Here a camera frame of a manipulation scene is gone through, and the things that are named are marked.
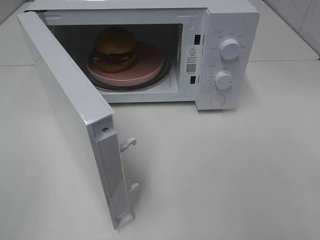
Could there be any glass microwave turntable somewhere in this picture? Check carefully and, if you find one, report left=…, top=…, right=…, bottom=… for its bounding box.
left=89, top=60, right=171, bottom=92

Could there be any burger with sesame bun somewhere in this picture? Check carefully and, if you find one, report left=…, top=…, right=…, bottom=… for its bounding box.
left=92, top=26, right=137, bottom=74

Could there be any warning label sticker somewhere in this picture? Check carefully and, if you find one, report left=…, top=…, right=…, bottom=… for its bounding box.
left=184, top=45, right=201, bottom=75

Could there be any white microwave door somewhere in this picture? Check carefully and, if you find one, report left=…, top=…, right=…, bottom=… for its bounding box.
left=17, top=11, right=139, bottom=229

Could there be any upper white power knob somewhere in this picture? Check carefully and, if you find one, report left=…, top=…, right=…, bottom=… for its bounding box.
left=219, top=37, right=241, bottom=61

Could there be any pink round plate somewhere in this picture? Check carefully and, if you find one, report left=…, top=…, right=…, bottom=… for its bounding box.
left=86, top=41, right=165, bottom=87

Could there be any round white door button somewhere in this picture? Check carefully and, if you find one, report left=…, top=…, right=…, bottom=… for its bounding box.
left=210, top=94, right=226, bottom=107

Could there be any lower white timer knob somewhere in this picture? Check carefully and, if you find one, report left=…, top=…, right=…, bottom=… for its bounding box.
left=214, top=71, right=233, bottom=90

